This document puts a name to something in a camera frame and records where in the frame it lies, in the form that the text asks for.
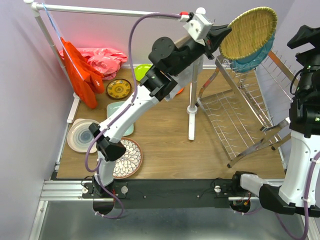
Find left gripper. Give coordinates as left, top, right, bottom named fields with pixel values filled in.
left=168, top=24, right=230, bottom=77

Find woven bamboo plate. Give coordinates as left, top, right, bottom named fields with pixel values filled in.
left=219, top=6, right=278, bottom=60

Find teal scalloped plate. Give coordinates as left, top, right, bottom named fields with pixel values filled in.
left=230, top=31, right=276, bottom=73

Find orange plastic plate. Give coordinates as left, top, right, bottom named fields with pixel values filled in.
left=177, top=87, right=184, bottom=95

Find brown rim floral plate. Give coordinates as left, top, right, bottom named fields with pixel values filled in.
left=113, top=137, right=143, bottom=179

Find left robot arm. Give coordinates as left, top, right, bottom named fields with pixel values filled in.
left=88, top=24, right=232, bottom=198

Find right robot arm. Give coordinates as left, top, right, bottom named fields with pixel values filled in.
left=230, top=25, right=320, bottom=218

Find metal dish rack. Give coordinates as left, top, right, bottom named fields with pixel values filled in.
left=197, top=50, right=294, bottom=168

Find beige clip hanger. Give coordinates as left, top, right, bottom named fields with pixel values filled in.
left=174, top=35, right=191, bottom=48

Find grey panda towel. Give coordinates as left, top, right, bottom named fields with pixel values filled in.
left=164, top=63, right=194, bottom=102

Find lime green plate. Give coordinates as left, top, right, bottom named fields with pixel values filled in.
left=134, top=64, right=152, bottom=82

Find dark yellow patterned plate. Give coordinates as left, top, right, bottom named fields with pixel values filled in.
left=106, top=78, right=132, bottom=100

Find pink plastic bag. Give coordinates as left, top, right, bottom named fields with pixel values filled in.
left=57, top=47, right=129, bottom=81

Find light blue divided tray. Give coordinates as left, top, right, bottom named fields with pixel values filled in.
left=106, top=101, right=134, bottom=137

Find orange garment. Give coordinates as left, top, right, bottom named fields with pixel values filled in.
left=61, top=38, right=104, bottom=109

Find white striped plate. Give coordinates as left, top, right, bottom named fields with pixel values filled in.
left=67, top=118, right=99, bottom=153

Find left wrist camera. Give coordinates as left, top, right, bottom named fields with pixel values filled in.
left=179, top=8, right=213, bottom=46

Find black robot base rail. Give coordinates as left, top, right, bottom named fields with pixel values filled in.
left=82, top=178, right=268, bottom=210

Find blue wire hanger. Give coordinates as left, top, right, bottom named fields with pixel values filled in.
left=41, top=2, right=85, bottom=81

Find white clothes rack frame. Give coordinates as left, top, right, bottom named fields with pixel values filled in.
left=23, top=0, right=207, bottom=141

